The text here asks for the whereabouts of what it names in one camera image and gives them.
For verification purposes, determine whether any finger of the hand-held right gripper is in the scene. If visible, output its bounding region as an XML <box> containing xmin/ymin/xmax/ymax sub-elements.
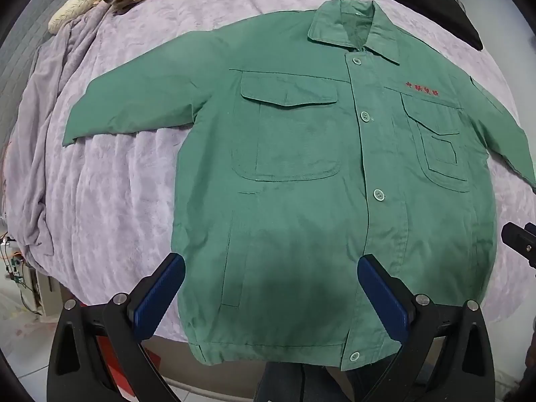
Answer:
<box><xmin>501</xmin><ymin>221</ymin><xmax>536</xmax><ymax>269</ymax></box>

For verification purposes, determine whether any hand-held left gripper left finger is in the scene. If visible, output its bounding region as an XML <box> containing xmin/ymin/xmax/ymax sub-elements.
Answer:
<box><xmin>46</xmin><ymin>252</ymin><xmax>187</xmax><ymax>402</ymax></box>

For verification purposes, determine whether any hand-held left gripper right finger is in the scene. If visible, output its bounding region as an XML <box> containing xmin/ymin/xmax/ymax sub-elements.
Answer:
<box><xmin>358</xmin><ymin>252</ymin><xmax>497</xmax><ymax>402</ymax></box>

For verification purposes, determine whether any green work jacket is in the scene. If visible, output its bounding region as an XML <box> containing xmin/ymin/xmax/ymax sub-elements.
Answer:
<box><xmin>63</xmin><ymin>0</ymin><xmax>536</xmax><ymax>371</ymax></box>

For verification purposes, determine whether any lavender plush blanket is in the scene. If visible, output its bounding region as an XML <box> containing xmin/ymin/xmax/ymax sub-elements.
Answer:
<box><xmin>8</xmin><ymin>0</ymin><xmax>536</xmax><ymax>342</ymax></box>

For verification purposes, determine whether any white appliance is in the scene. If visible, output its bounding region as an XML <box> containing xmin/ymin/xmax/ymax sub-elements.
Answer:
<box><xmin>21</xmin><ymin>266</ymin><xmax>64</xmax><ymax>317</ymax></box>

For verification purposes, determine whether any grey purple quilt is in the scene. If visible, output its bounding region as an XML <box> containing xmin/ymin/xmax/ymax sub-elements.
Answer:
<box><xmin>8</xmin><ymin>10</ymin><xmax>126</xmax><ymax>264</ymax></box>

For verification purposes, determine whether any black cloth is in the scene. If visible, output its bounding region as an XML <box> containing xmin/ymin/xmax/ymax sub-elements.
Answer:
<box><xmin>354</xmin><ymin>0</ymin><xmax>484</xmax><ymax>51</ymax></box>

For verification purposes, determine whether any circuit board with wires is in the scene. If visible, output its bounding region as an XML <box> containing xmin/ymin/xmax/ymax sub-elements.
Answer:
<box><xmin>0</xmin><ymin>234</ymin><xmax>26</xmax><ymax>291</ymax></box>

